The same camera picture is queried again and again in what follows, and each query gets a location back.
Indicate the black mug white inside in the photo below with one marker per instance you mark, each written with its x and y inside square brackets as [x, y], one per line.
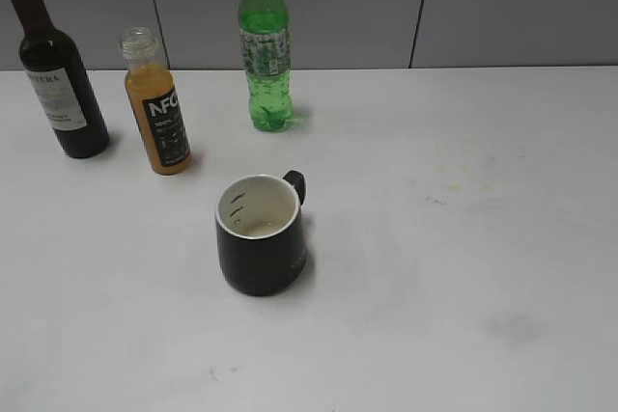
[260, 233]

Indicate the NFC orange juice bottle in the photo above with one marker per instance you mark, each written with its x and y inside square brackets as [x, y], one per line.
[151, 91]

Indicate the green plastic soda bottle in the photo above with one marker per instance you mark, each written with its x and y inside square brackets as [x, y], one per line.
[266, 58]

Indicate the dark red wine bottle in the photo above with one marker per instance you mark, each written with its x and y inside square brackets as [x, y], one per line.
[54, 67]

